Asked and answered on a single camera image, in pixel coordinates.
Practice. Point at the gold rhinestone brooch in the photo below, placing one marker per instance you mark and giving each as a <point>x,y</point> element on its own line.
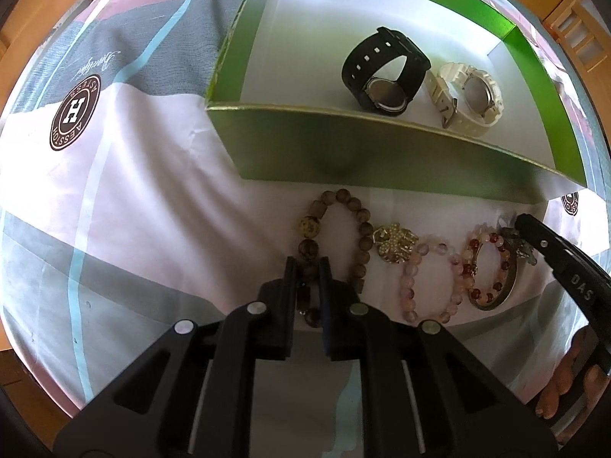
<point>394,243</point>

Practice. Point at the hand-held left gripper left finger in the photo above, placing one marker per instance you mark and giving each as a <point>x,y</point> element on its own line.
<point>291,291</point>

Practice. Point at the black wrist watch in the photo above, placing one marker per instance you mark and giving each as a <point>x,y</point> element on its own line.
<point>355,74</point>

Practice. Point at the bronze metal bangle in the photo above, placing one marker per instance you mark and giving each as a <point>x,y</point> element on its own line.
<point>510,287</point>

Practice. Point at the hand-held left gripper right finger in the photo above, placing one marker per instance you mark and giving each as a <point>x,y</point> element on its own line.
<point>325,296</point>

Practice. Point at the wooden chair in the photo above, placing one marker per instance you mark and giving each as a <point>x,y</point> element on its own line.
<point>582,33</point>

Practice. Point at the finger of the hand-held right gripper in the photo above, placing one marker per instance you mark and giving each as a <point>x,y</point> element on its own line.
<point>544,238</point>

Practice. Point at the person's right hand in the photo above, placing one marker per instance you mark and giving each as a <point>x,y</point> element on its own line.
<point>568,367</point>

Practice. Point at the white wrist watch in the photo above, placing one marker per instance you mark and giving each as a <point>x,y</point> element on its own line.
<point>482,126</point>

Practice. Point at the grey green pendant charm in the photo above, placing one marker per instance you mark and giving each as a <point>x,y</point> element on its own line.
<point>522,250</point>

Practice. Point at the printed pink grey bedsheet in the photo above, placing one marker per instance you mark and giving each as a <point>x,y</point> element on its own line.
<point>143,200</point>

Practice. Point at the green cardboard box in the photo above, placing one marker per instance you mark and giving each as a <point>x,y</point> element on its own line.
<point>382,152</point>

